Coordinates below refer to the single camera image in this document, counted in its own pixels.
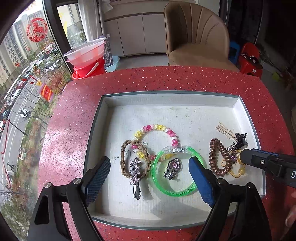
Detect yellow flower hair tie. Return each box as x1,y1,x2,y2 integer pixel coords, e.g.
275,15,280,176
220,149,247,178

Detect small silver heart charm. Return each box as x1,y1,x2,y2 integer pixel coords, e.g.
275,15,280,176
227,143,238,164

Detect brown spiral hair tie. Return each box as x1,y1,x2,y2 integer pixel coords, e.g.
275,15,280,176
209,138,234,177

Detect silver heart pendant brooch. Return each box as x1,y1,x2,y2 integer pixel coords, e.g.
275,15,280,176
163,158,182,181

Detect silver star hair clip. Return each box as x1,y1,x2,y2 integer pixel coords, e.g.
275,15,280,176
129,158,141,200

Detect green translucent bangle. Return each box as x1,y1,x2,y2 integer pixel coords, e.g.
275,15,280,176
151,146,207,197

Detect grey white jewelry tray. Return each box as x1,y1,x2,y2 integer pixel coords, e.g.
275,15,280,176
84,91,260,230

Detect black hair claw clip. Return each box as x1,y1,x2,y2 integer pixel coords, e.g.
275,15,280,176
234,133,247,150

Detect beige bobby hairpin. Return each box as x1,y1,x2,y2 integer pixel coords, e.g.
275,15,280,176
216,122,236,140

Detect red plastic stool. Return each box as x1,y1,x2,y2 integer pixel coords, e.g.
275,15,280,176
238,42,263,79

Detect blue plastic stool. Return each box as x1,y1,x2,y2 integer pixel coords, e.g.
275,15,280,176
228,41,240,65

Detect red plastic bucket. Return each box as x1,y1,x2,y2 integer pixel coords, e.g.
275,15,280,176
72,57,106,80

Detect light blue basin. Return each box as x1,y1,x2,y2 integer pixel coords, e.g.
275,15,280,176
105,56,120,73

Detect beige upholstered chair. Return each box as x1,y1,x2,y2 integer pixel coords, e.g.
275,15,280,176
164,1,239,72

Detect translucent pink plastic basin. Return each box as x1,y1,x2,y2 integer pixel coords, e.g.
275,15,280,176
64,38,106,68

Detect red horse window decal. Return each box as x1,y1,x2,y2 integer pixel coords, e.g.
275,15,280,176
26,18,48,43

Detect white cabinet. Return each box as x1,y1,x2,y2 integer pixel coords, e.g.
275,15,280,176
103,1,170,57

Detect brown braided bracelet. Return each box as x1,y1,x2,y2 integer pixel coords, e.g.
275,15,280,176
120,139,152,179

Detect pink yellow spiral hair tie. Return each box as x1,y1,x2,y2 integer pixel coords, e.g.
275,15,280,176
130,123,180,163

